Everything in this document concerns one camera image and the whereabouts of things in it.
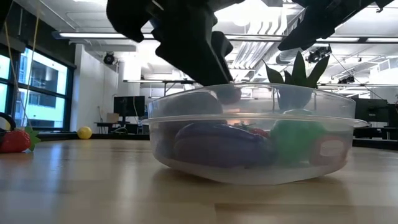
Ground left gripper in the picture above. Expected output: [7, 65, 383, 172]
[154, 0, 243, 86]

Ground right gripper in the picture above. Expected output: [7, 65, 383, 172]
[277, 0, 386, 52]

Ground purple toy eggplant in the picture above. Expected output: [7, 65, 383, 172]
[172, 121, 278, 169]

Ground red toy strawberry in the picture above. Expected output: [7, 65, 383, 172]
[236, 123, 271, 140]
[0, 126, 42, 154]

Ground glossy green toy pepper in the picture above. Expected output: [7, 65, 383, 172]
[269, 108, 327, 164]

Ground pink toy fruit piece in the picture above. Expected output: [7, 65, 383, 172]
[309, 134, 353, 167]

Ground clear plastic tupperware container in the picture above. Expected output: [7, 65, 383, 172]
[141, 82, 372, 186]

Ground yellow toy lemon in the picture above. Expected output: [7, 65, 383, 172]
[76, 126, 93, 141]

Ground black track light cluster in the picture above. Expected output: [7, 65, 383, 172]
[305, 45, 333, 64]

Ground green snake plant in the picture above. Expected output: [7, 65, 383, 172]
[262, 50, 331, 110]

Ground black framed high table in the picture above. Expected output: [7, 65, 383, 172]
[123, 79, 200, 108]

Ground black computer monitor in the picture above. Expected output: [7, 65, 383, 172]
[113, 95, 146, 118]
[354, 98, 390, 123]

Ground black ceiling spotlight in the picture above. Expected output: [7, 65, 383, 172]
[103, 52, 116, 66]

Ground long overhead light bar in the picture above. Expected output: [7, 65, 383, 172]
[52, 30, 398, 44]

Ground dark office desk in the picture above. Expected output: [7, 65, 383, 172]
[356, 126, 398, 141]

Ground large office window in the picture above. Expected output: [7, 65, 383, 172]
[0, 46, 77, 131]

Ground thin yellow hanging cord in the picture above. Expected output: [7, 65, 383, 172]
[2, 0, 40, 131]

